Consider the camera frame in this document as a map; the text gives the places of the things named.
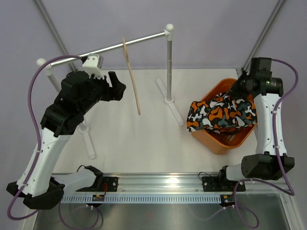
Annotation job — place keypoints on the silver clothes rack rail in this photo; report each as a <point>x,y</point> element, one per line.
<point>65,59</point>

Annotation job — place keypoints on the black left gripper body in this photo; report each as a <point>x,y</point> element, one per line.
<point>107,93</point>

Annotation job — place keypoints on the orange plastic basket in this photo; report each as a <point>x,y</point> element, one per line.
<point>217,143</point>

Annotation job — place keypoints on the right rack post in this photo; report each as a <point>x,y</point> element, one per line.
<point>169,71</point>

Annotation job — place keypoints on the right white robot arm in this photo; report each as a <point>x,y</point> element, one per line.
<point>270,161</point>

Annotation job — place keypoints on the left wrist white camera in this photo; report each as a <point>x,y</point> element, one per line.
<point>92,66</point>

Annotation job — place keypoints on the aluminium slotted rail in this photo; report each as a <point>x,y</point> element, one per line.
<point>142,199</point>

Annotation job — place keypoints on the orange camouflage shorts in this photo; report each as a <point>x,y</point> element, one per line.
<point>222,114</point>

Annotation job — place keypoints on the right rack foot base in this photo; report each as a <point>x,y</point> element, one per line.
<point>171,103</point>

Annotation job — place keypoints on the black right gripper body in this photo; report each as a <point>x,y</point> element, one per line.
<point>240,88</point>

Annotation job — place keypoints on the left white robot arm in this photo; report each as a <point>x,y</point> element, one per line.
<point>79,93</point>

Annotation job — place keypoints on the beige wooden hanger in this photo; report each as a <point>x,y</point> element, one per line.
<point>126,56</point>

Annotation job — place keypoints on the rack post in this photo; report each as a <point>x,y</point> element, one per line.
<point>54,82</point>
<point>169,71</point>

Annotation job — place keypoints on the left rack post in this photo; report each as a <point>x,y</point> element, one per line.
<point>54,82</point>

